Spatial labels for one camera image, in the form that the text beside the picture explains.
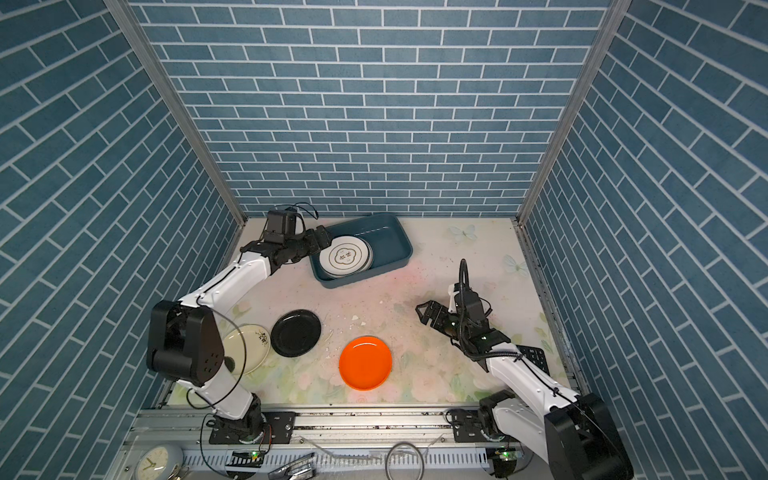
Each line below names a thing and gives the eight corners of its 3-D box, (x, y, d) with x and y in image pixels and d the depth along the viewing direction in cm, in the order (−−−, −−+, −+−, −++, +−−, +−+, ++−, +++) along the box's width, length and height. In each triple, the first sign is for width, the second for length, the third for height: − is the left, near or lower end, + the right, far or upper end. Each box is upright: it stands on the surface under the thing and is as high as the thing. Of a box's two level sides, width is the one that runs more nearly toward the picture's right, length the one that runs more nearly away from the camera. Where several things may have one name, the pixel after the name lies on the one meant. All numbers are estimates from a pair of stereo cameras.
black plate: (269, 356, 87) (265, 352, 85) (281, 314, 96) (277, 309, 93) (316, 356, 87) (313, 352, 85) (323, 314, 96) (321, 309, 93)
